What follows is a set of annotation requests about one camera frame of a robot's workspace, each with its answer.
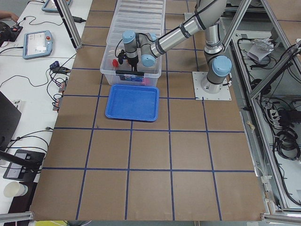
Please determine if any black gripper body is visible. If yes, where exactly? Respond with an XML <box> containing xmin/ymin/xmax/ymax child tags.
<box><xmin>117</xmin><ymin>49</ymin><xmax>139</xmax><ymax>65</ymax></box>

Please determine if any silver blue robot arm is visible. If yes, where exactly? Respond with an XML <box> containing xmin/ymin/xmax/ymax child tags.
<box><xmin>116</xmin><ymin>0</ymin><xmax>232</xmax><ymax>94</ymax></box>

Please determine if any red block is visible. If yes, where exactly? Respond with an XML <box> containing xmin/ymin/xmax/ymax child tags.
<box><xmin>112</xmin><ymin>59</ymin><xmax>119</xmax><ymax>68</ymax></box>
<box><xmin>142</xmin><ymin>78</ymin><xmax>151</xmax><ymax>86</ymax></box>

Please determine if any clear plastic storage box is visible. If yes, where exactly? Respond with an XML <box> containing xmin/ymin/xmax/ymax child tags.
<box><xmin>100</xmin><ymin>44</ymin><xmax>162</xmax><ymax>86</ymax></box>

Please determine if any blue plastic tray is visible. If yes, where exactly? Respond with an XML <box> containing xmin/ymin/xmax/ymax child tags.
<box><xmin>105</xmin><ymin>84</ymin><xmax>159</xmax><ymax>122</ymax></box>

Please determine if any clear ribbed box lid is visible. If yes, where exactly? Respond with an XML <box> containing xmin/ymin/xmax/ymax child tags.
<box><xmin>106</xmin><ymin>0</ymin><xmax>166</xmax><ymax>46</ymax></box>

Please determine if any black power adapter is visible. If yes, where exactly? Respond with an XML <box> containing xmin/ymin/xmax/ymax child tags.
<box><xmin>72</xmin><ymin>16</ymin><xmax>86</xmax><ymax>23</ymax></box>

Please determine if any teach pendant tablet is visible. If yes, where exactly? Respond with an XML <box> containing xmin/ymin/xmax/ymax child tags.
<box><xmin>23</xmin><ymin>30</ymin><xmax>53</xmax><ymax>60</ymax></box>
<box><xmin>41</xmin><ymin>0</ymin><xmax>58</xmax><ymax>13</ymax></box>

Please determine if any black laptop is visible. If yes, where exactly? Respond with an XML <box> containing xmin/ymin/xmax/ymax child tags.
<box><xmin>0</xmin><ymin>92</ymin><xmax>22</xmax><ymax>151</ymax></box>

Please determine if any white paper cup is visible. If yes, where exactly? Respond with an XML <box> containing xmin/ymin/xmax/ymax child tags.
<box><xmin>3</xmin><ymin>181</ymin><xmax>28</xmax><ymax>198</ymax></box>

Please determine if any black box latch handle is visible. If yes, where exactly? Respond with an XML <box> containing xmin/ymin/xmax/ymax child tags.
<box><xmin>115</xmin><ymin>70</ymin><xmax>144</xmax><ymax>77</ymax></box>

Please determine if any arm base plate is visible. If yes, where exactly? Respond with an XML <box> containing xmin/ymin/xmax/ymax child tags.
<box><xmin>192</xmin><ymin>72</ymin><xmax>232</xmax><ymax>101</ymax></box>

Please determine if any aluminium frame post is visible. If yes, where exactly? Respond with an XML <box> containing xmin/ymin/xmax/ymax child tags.
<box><xmin>54</xmin><ymin>0</ymin><xmax>83</xmax><ymax>49</ymax></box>

